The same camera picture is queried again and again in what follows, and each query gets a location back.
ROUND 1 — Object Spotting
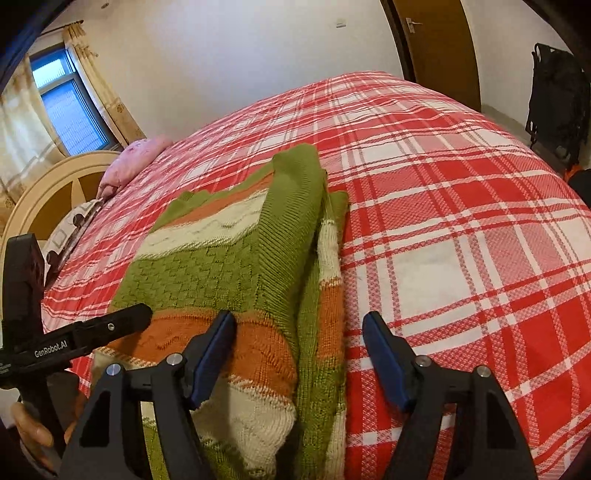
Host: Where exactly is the black backpack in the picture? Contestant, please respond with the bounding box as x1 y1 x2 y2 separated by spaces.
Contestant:
525 42 591 162

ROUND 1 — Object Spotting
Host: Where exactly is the beige patterned curtain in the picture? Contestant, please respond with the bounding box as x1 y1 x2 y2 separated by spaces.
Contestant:
62 23 148 148
0 69 61 222

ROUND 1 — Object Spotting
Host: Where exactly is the pink pillow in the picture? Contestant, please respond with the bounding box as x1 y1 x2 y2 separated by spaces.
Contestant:
98 136 172 200

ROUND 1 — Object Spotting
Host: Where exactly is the person's left hand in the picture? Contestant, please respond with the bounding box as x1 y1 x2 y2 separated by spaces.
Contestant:
10 390 88 474

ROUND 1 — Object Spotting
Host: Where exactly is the cream wooden headboard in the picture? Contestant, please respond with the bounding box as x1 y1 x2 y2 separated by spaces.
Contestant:
0 150 123 241

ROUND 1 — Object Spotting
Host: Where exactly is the white patterned pillow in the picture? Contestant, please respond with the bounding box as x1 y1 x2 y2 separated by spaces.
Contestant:
41 198 105 282

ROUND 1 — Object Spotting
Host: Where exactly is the red plaid blanket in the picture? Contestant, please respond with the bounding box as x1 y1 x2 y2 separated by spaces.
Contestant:
41 70 591 480

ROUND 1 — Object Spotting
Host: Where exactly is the brown wooden door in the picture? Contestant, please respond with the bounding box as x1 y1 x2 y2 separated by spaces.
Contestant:
381 0 483 112

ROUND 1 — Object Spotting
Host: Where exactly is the window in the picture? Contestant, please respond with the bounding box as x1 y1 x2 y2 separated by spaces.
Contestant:
30 44 116 155

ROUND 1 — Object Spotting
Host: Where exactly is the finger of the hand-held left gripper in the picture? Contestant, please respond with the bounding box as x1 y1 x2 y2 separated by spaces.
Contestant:
69 304 154 360

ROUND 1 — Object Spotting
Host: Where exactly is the green striped knit sweater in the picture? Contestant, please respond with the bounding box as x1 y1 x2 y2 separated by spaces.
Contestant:
92 143 349 480

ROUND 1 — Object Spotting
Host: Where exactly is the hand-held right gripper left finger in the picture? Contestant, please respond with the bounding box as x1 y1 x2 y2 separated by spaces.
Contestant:
60 310 238 480

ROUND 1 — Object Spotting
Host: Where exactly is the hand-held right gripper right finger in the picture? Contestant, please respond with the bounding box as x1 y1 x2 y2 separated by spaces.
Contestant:
362 311 539 480

